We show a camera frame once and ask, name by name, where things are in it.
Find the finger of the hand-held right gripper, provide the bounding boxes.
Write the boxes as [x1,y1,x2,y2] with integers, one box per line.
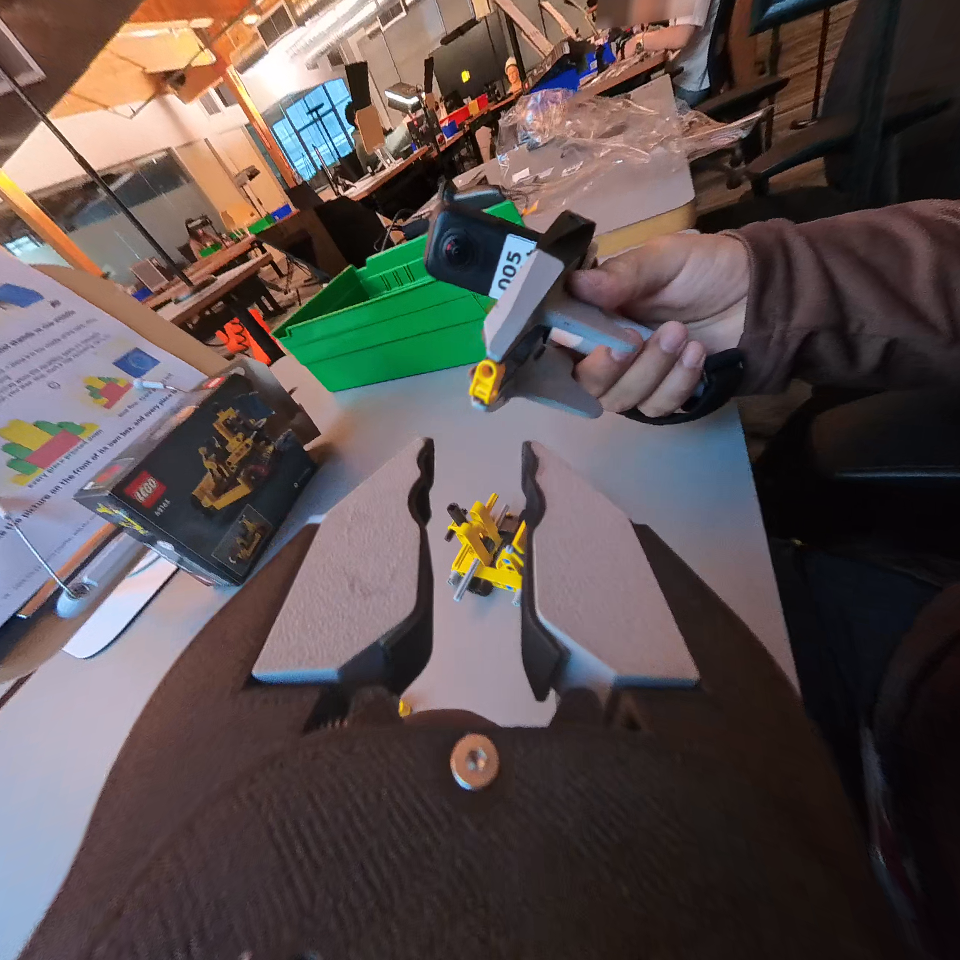
[487,341,604,420]
[482,253,565,363]

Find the hanging ceiling light panel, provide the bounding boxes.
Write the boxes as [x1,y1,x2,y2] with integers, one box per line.
[0,15,48,99]

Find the clear plastic bags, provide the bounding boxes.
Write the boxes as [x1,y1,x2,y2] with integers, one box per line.
[496,71,700,207]

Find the person's right hand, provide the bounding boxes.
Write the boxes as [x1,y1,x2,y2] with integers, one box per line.
[566,231,753,416]

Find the black computer monitor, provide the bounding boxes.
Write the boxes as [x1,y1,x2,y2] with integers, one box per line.
[431,21,501,100]

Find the black lego set box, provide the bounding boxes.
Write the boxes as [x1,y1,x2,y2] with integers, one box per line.
[73,371,321,588]

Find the brown document holder board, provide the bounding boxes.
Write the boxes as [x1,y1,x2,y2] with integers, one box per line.
[0,262,226,684]

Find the thin black pole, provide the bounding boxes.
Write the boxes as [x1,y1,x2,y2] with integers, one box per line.
[0,63,220,303]

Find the dark swivel chair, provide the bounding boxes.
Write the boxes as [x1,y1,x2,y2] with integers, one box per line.
[693,0,905,198]

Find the printed instruction sheet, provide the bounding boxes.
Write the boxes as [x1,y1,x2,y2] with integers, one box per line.
[0,247,209,625]

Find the white wire page clip stand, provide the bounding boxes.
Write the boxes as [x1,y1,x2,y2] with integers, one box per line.
[0,510,183,661]

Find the black office chair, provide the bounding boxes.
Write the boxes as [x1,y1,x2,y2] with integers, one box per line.
[750,375,960,571]

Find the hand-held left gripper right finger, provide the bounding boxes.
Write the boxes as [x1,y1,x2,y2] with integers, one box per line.
[519,440,704,705]

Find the yellow lego vehicle model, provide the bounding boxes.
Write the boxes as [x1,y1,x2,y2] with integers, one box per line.
[444,491,531,606]

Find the wooden workbench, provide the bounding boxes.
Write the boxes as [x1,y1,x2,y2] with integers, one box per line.
[141,232,288,340]

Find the stacked green plastic bins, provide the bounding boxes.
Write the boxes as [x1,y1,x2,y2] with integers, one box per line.
[272,198,528,393]

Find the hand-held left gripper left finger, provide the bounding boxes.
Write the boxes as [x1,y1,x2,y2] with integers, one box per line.
[249,437,438,702]

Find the yellow lego connector piece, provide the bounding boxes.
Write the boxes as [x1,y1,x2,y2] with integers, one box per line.
[468,358,503,411]

